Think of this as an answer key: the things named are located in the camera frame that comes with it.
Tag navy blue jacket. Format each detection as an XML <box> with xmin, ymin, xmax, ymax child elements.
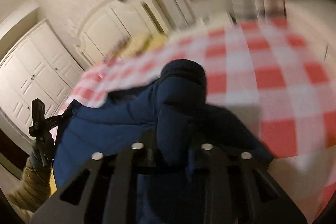
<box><xmin>52</xmin><ymin>58</ymin><xmax>274</xmax><ymax>224</ymax></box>

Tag tan sleeved left forearm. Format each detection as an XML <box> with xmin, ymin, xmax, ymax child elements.
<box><xmin>5</xmin><ymin>159</ymin><xmax>53</xmax><ymax>223</ymax></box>

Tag gloved left hand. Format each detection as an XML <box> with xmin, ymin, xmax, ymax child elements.
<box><xmin>29</xmin><ymin>132</ymin><xmax>55</xmax><ymax>171</ymax></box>

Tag cream wardrobe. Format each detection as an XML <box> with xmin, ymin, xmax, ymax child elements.
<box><xmin>1</xmin><ymin>20</ymin><xmax>83</xmax><ymax>135</ymax></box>

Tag pink checkered bed cover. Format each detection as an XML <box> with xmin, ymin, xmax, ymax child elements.
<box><xmin>68</xmin><ymin>20</ymin><xmax>335</xmax><ymax>222</ymax></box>

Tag cream lace pillow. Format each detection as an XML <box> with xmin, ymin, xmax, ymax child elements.
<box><xmin>116</xmin><ymin>33</ymin><xmax>152</xmax><ymax>59</ymax></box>

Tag yellow pillow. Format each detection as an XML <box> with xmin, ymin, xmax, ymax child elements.
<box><xmin>141</xmin><ymin>34</ymin><xmax>167</xmax><ymax>53</ymax></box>

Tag cream wooden headboard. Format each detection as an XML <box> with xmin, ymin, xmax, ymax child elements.
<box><xmin>75</xmin><ymin>0</ymin><xmax>173</xmax><ymax>66</ymax></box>

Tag white wall conduit pipe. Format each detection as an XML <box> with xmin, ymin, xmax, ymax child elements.
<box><xmin>173</xmin><ymin>0</ymin><xmax>197</xmax><ymax>29</ymax></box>

